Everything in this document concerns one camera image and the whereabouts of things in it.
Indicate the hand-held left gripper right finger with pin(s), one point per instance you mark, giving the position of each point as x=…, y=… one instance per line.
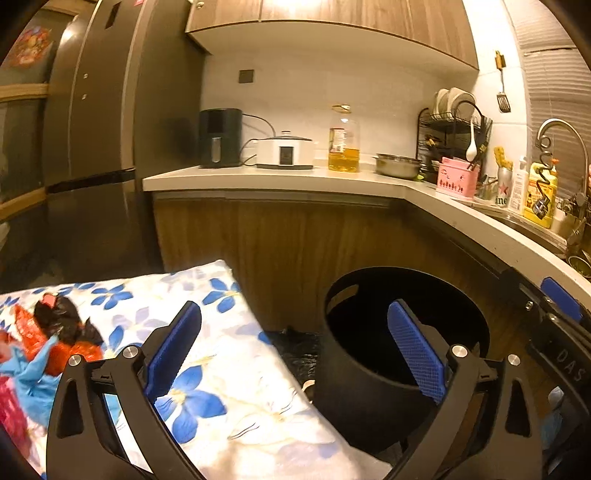
x=413, y=344

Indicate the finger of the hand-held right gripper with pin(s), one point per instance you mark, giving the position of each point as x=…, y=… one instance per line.
x=561, y=295

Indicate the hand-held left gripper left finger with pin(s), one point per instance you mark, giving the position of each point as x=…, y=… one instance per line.
x=178, y=339

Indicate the black round trash bin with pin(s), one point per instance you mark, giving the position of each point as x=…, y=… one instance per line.
x=369, y=369

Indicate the large red wrapper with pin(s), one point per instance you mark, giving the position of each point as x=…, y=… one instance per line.
x=69, y=355

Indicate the black plastic bag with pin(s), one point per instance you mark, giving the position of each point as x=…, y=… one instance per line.
x=62, y=316

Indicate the blue wrapper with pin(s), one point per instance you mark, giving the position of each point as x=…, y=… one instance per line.
x=32, y=376

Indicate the magenta wrapper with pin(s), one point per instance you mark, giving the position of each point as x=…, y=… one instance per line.
x=11, y=410

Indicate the blue garment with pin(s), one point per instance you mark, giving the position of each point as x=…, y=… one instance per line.
x=556, y=420

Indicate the blue floral blanket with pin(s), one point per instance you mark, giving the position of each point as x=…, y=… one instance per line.
x=240, y=369

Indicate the kitchen sink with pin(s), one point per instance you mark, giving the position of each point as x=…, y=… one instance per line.
x=531, y=228

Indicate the yellow detergent bottle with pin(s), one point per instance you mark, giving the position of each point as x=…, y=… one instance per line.
x=540, y=194

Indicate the white pump bottle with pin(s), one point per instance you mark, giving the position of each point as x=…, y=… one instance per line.
x=518, y=189

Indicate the black bag on floor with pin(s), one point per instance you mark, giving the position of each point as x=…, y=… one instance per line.
x=293, y=353

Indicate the silver drink can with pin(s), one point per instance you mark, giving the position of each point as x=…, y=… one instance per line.
x=503, y=189

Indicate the wooden base cabinet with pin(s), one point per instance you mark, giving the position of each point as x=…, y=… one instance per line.
x=277, y=240

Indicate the yellow scrubber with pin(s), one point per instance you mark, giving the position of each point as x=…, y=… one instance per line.
x=502, y=158

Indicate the pink utensil holder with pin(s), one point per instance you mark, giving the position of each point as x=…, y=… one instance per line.
x=455, y=180

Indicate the chrome faucet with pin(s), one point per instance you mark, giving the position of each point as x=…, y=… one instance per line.
x=556, y=123

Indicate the white ladle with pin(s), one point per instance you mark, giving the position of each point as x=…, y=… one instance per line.
x=471, y=148

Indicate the stainless steel bowl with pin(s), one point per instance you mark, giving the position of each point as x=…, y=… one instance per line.
x=398, y=167

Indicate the cooking oil bottle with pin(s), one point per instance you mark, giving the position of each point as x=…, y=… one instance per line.
x=344, y=154

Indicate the hanging metal spatula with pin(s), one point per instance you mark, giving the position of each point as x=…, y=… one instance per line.
x=503, y=101

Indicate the black dish rack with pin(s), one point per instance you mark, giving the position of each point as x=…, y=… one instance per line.
x=427, y=138

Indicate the black air fryer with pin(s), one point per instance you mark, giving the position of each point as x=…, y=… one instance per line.
x=220, y=136

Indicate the dark grey refrigerator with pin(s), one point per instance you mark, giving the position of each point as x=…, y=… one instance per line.
x=106, y=138

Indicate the white electric cooker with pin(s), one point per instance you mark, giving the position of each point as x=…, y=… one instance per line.
x=285, y=152

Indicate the window blinds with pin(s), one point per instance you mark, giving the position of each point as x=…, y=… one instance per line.
x=554, y=78

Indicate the white plates in rack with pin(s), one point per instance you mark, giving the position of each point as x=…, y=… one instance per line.
x=455, y=99

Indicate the wooden glass-panel door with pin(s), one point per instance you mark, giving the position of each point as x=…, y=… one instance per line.
x=23, y=138

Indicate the red round door decoration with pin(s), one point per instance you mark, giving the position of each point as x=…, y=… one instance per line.
x=31, y=46

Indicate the dark wall socket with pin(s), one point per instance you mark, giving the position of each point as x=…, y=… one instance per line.
x=246, y=76

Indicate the wooden wall cabinet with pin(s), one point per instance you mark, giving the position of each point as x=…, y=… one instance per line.
x=346, y=21

